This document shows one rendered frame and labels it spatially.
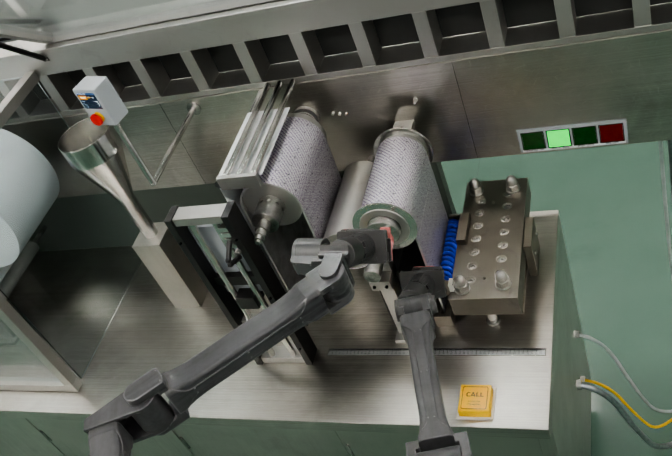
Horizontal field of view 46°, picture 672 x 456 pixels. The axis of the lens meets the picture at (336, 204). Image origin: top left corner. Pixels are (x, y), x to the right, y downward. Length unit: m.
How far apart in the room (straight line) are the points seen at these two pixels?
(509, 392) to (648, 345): 1.22
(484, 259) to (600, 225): 1.50
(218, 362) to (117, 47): 1.02
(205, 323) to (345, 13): 0.97
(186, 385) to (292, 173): 0.62
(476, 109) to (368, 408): 0.75
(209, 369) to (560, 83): 1.02
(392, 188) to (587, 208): 1.80
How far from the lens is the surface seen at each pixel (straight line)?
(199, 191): 2.37
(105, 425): 1.40
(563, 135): 1.97
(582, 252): 3.30
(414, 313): 1.63
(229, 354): 1.38
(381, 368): 1.97
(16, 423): 2.63
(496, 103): 1.92
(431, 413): 1.45
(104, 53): 2.16
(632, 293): 3.15
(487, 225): 2.02
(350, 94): 1.97
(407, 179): 1.80
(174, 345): 2.29
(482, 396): 1.84
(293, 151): 1.84
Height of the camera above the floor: 2.44
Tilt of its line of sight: 39 degrees down
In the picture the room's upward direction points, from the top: 24 degrees counter-clockwise
